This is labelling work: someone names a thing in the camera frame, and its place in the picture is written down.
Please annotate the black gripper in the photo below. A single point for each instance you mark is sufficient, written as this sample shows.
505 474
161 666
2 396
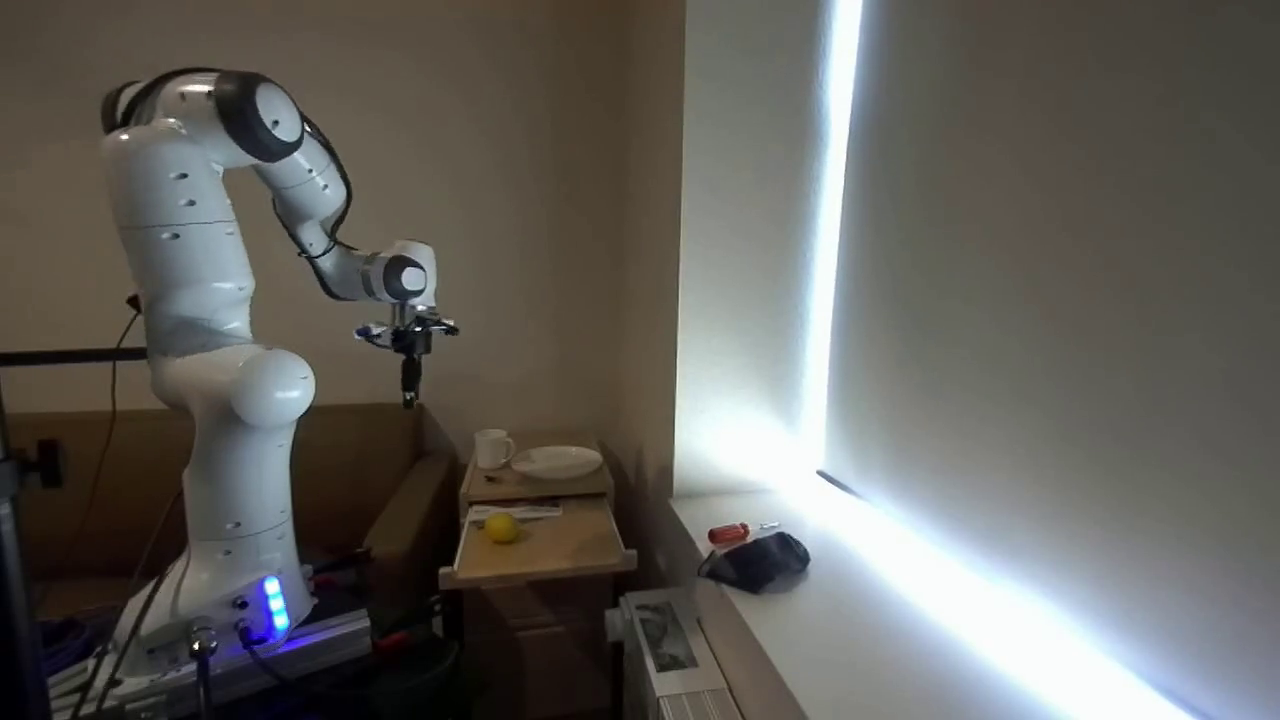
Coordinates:
408 332

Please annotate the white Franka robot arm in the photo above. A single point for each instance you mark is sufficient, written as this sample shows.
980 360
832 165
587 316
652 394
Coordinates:
200 307

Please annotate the brown leather armchair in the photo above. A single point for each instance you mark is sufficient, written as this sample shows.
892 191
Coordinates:
362 466

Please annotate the white red pamphlet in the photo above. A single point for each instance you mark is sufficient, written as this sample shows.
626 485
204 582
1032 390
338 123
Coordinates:
512 510

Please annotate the yellow lemon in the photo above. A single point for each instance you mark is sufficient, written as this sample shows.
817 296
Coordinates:
501 530

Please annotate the wooden pull-out shelf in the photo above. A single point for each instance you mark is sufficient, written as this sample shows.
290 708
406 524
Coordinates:
560 546

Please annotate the light wooden nightstand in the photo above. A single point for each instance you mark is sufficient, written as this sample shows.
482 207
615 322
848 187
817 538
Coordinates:
533 643

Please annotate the small red object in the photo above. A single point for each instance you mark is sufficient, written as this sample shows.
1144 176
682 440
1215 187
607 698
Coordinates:
726 534

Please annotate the dark blue cloth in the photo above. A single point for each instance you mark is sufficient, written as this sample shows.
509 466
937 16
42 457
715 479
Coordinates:
763 560

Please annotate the white window sill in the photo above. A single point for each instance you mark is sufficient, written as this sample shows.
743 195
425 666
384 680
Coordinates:
855 625

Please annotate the grey roller blind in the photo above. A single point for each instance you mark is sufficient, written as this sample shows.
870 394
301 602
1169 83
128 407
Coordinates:
1064 293

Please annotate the metal robot mounting rail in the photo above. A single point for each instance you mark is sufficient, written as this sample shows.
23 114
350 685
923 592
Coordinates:
200 666

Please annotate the white wall air conditioner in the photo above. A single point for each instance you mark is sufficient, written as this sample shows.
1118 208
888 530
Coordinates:
665 661

